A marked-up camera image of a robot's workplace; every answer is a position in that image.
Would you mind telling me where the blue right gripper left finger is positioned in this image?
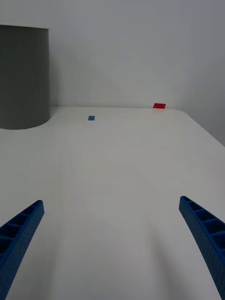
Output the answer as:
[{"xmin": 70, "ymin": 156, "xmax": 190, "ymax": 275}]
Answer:
[{"xmin": 0, "ymin": 199, "xmax": 45, "ymax": 300}]

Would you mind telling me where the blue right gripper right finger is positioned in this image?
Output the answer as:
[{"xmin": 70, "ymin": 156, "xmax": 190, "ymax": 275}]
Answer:
[{"xmin": 179, "ymin": 195, "xmax": 225, "ymax": 300}]

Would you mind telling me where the grey plastic bin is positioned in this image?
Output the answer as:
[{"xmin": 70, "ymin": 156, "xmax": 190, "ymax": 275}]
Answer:
[{"xmin": 0, "ymin": 24, "xmax": 52, "ymax": 130}]

